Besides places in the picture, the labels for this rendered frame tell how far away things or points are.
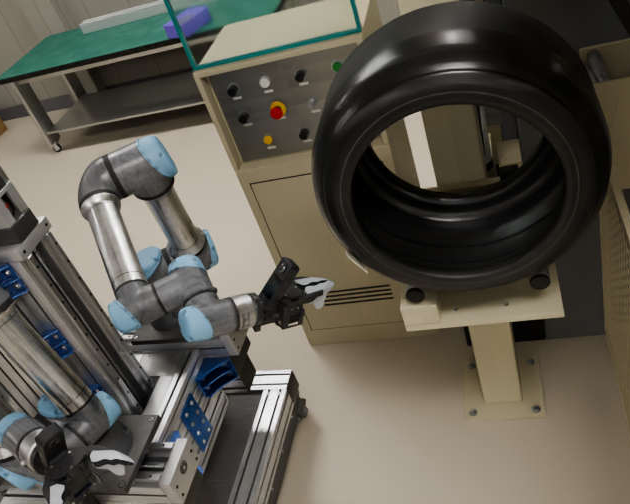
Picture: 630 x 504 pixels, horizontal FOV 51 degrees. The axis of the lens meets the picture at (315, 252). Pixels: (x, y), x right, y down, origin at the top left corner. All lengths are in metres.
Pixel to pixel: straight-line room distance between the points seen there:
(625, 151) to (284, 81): 1.03
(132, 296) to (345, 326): 1.42
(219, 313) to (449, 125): 0.76
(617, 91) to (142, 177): 1.11
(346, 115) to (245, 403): 1.44
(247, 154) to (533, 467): 1.40
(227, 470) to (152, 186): 1.05
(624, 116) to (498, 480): 1.21
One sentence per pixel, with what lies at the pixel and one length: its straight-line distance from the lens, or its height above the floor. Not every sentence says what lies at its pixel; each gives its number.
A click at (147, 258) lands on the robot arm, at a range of 2.00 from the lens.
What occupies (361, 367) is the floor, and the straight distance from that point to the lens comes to 2.70.
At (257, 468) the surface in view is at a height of 0.21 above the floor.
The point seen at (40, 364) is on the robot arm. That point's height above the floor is 1.12.
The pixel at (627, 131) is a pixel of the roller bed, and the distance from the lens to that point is 1.71.
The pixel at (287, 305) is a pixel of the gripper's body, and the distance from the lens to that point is 1.45.
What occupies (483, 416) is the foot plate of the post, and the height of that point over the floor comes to 0.01.
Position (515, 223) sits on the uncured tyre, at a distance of 1.68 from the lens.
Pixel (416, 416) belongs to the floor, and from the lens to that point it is 2.49.
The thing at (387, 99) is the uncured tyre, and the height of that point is 1.43.
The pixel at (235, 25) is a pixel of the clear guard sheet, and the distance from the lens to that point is 2.11.
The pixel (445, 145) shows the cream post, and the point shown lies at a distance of 1.76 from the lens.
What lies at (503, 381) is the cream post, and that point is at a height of 0.12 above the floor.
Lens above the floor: 1.96
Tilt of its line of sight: 36 degrees down
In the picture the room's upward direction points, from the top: 21 degrees counter-clockwise
